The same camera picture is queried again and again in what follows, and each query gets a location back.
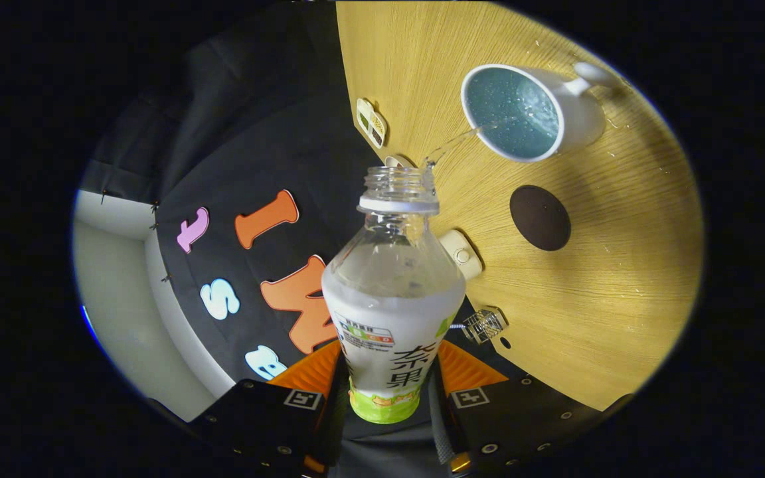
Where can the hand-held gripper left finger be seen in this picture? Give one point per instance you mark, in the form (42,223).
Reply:
(337,425)

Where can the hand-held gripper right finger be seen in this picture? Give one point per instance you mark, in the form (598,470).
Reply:
(439,425)

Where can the clear juice bottle white label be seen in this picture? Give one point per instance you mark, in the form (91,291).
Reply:
(389,318)

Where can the dark brown round coaster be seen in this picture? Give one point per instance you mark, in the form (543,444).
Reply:
(540,218)

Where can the white cup blue inside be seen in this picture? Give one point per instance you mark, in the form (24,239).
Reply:
(582,119)

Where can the cream white toaster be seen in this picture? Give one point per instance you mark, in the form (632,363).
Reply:
(462,255)

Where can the wooden table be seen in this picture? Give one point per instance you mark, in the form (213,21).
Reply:
(588,312)

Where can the white round plate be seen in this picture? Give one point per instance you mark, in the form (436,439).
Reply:
(397,161)

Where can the black backdrop cloth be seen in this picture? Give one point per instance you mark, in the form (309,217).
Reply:
(256,133)

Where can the white divided dish with beans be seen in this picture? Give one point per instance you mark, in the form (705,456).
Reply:
(371,123)

